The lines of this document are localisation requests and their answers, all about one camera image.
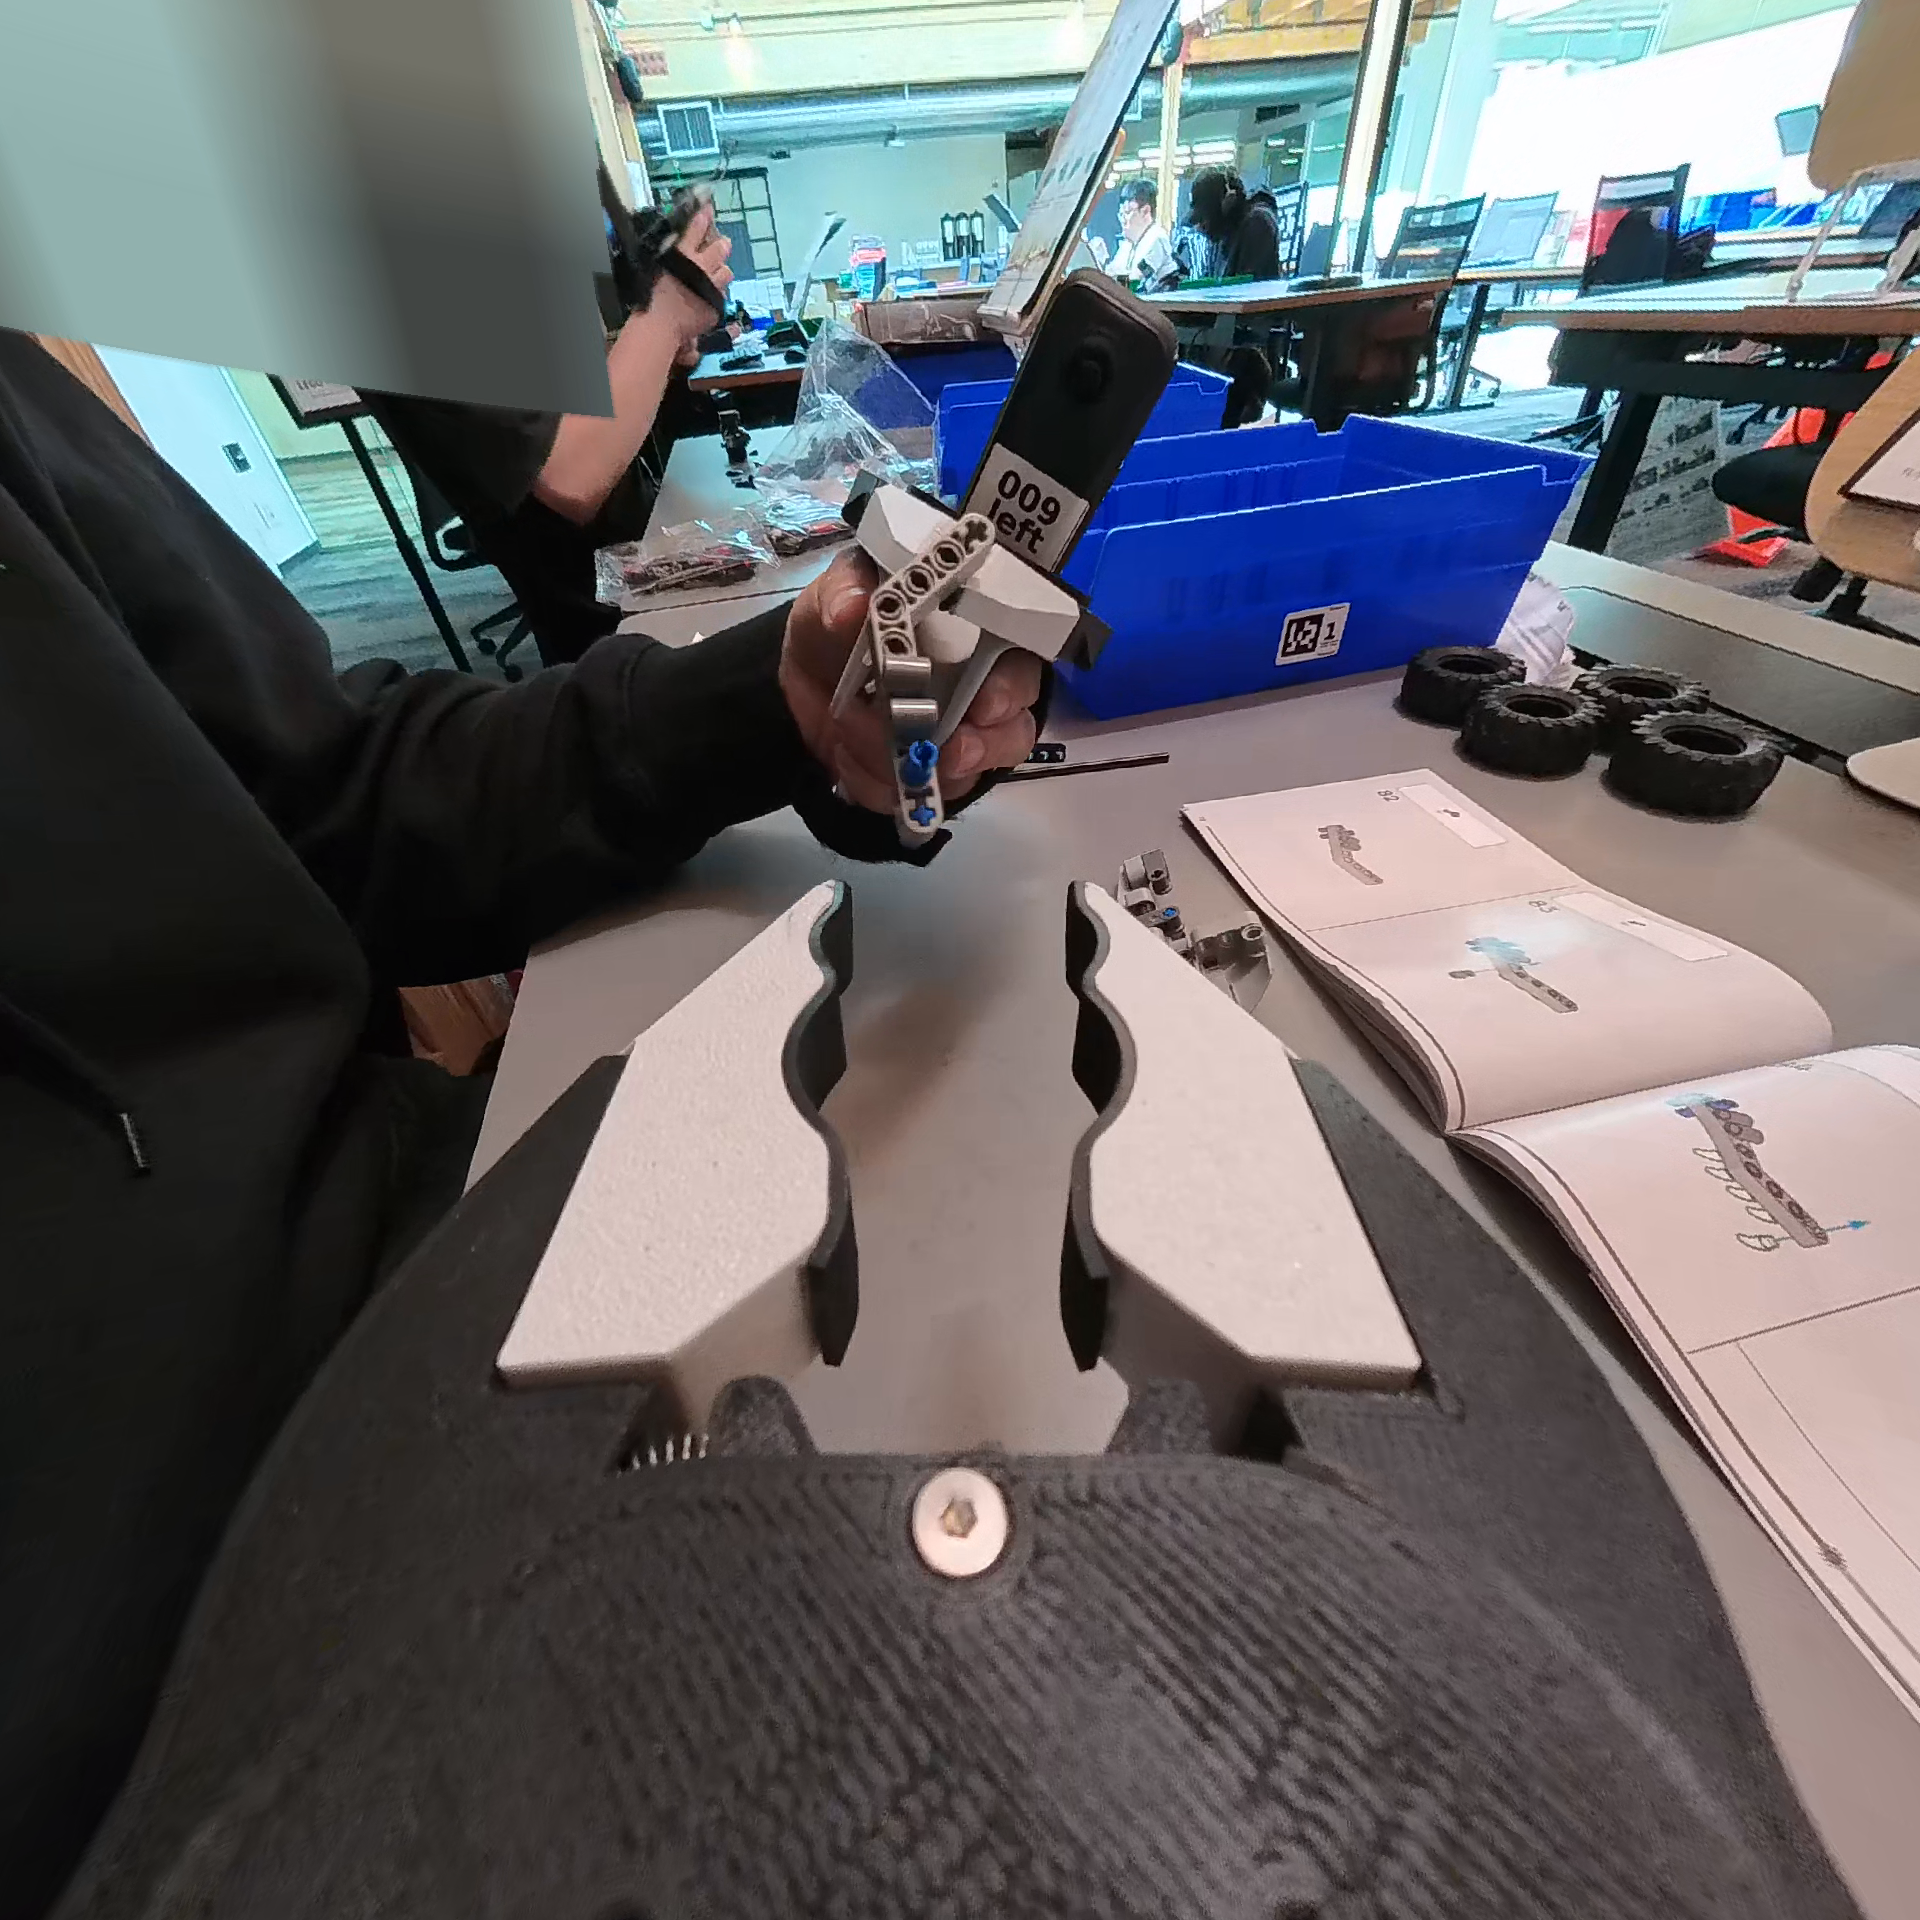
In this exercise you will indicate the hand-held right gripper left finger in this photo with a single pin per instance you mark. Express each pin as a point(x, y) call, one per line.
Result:
point(674, 1200)

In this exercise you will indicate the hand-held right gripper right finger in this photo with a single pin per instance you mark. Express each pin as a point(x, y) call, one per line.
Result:
point(1244, 1200)

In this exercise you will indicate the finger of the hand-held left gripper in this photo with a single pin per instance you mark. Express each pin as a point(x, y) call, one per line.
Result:
point(908, 525)
point(1020, 615)

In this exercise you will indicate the grey angled toy brick beam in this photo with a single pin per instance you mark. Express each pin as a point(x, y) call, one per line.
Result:
point(900, 660)

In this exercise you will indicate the person's left forearm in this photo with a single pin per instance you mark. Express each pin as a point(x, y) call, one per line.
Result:
point(601, 750)

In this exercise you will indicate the grey desk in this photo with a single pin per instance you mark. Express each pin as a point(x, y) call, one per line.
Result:
point(974, 930)

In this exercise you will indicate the person's left hand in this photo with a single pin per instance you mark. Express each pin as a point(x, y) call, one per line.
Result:
point(824, 660)

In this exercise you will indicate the clear plastic bag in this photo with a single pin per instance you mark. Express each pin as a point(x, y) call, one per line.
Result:
point(841, 420)

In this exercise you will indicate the black toy axle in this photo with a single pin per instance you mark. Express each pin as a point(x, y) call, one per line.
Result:
point(1095, 767)

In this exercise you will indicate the plastic bag of toy parts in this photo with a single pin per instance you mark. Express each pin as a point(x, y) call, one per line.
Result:
point(691, 552)

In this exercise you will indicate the grey board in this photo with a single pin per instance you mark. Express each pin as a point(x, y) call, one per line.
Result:
point(1080, 150)

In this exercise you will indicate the blue tagged storage bin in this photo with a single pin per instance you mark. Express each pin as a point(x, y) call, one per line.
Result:
point(1275, 555)

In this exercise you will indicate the grey toy brick panel assembly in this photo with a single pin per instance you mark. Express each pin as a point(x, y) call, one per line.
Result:
point(1201, 939)

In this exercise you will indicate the black office chair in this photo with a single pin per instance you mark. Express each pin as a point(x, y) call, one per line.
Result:
point(1634, 224)
point(1432, 254)

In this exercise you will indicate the open instruction booklet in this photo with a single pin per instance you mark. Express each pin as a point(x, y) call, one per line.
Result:
point(1574, 990)

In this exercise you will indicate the black sign stand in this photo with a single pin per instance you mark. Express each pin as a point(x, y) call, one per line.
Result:
point(405, 541)

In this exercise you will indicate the white plastic bag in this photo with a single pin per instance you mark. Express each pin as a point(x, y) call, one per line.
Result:
point(1539, 630)

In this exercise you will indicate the person's black printed sweatshirt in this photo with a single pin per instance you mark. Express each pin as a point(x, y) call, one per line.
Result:
point(151, 1051)

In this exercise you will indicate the marker sign board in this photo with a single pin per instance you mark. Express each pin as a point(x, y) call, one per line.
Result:
point(319, 399)

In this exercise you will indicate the white stand base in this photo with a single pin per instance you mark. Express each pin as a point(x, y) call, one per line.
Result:
point(1886, 776)

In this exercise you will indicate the wooden display board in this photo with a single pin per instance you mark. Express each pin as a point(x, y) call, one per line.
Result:
point(1875, 511)

